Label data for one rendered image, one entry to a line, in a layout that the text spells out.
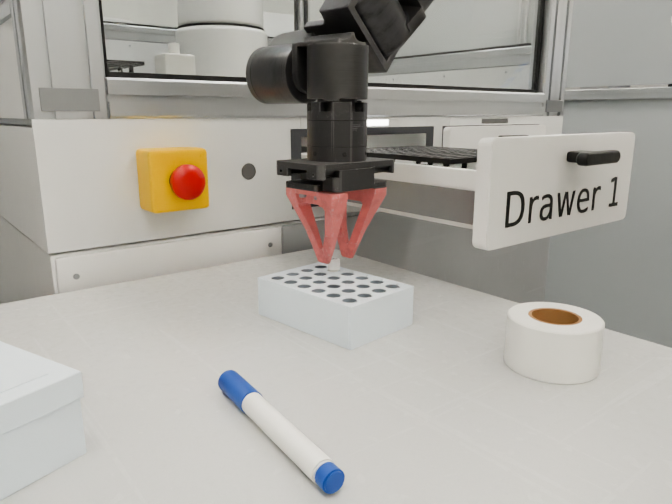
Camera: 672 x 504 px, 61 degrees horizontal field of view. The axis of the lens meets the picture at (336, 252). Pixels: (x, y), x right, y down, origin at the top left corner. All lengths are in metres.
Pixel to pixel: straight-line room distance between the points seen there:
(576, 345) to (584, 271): 2.12
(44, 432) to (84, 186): 0.39
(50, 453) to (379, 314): 0.27
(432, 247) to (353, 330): 0.58
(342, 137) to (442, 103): 0.52
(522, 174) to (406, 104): 0.39
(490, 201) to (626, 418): 0.24
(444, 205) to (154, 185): 0.32
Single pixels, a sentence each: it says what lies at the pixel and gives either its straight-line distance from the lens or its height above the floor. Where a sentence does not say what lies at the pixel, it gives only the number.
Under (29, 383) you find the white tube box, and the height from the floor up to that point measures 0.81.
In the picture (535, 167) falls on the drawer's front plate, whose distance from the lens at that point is 0.63.
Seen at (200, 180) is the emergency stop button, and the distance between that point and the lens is 0.67.
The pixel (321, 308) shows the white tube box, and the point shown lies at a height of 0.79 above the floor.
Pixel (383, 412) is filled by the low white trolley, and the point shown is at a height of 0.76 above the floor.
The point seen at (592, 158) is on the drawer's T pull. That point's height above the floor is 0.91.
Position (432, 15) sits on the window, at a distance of 1.03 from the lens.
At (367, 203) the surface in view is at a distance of 0.55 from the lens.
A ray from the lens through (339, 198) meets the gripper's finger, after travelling 0.51.
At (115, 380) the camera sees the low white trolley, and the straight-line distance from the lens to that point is 0.46.
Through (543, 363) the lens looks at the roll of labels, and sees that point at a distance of 0.45.
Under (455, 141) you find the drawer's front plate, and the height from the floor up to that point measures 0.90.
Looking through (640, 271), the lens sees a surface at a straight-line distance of 2.46.
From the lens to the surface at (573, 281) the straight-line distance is 2.59.
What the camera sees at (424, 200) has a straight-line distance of 0.65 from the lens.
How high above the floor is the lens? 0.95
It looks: 14 degrees down
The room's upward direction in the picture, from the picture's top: straight up
